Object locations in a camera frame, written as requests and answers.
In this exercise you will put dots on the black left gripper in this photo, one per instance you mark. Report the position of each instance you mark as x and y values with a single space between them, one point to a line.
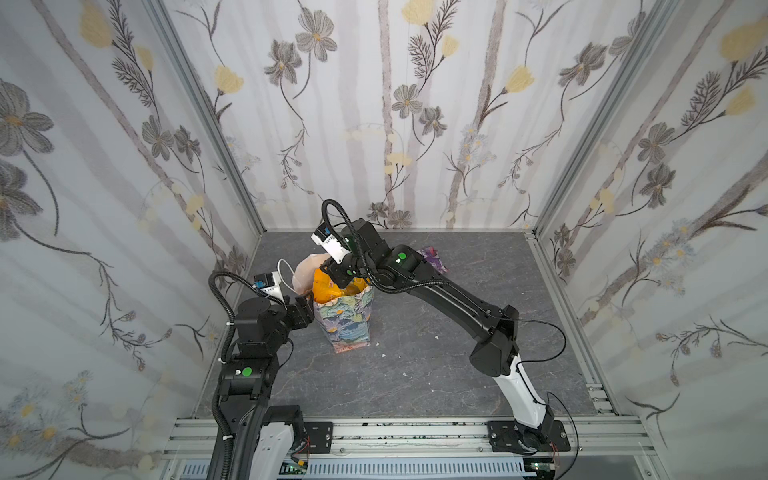
301 313

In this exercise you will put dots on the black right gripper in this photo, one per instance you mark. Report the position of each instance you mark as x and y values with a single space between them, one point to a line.
346 274

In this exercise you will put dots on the yellow mango gummy packet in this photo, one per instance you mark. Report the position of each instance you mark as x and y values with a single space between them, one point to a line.
325 290

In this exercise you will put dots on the floral white paper bag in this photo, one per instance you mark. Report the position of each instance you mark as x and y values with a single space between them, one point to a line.
344 320

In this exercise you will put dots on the purple snack packet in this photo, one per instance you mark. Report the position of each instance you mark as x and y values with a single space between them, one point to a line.
431 255

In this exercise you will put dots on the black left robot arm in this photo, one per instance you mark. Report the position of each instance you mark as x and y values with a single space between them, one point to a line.
254 438

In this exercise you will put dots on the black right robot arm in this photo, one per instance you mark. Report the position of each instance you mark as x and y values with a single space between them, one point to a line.
496 353

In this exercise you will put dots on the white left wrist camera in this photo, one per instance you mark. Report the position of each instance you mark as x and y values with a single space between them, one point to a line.
269 283

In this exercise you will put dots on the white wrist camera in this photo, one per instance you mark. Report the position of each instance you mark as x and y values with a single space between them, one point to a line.
269 283
323 237

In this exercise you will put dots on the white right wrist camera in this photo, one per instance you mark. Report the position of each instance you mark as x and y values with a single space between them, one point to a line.
323 237

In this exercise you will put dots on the white cable duct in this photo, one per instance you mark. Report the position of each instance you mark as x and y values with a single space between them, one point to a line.
419 468

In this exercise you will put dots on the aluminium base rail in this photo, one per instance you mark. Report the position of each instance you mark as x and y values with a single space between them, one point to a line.
590 447

